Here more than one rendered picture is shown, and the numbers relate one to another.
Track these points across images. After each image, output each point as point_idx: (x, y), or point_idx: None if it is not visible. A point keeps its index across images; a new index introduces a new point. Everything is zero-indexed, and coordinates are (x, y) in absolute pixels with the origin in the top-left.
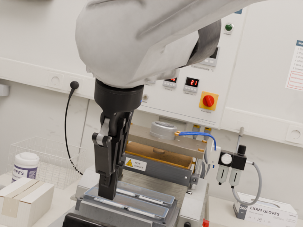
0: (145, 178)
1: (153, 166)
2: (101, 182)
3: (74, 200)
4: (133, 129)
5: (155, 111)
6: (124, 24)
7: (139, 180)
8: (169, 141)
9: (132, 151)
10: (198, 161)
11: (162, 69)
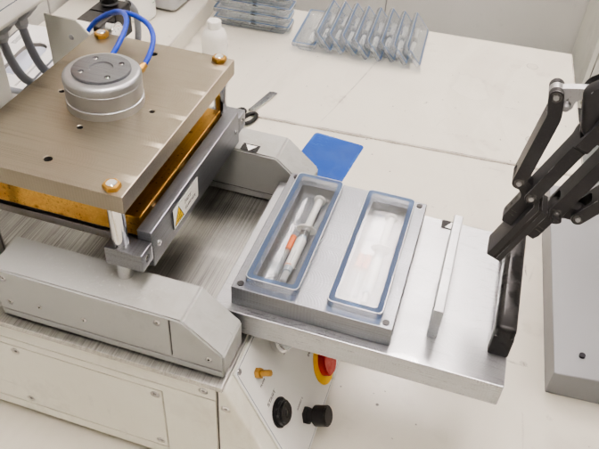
0: (14, 228)
1: (204, 170)
2: (540, 233)
3: (226, 381)
4: (58, 149)
5: None
6: None
7: (43, 242)
8: (168, 95)
9: (147, 191)
10: None
11: None
